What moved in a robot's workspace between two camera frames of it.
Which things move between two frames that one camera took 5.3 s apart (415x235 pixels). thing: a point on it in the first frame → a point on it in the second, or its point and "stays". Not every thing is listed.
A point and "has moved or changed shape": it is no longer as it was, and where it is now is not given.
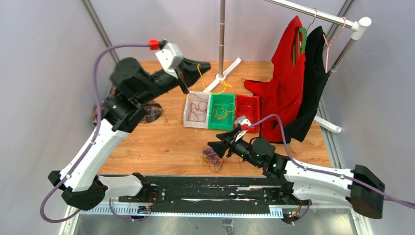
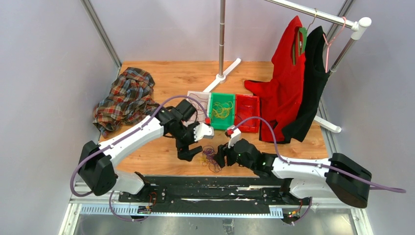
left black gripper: (189, 72) → (184, 152)
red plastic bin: (248, 105) stays
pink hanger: (329, 44) stays
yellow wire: (219, 111) has moved or changed shape
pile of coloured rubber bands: (211, 158) stays
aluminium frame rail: (92, 15) stays
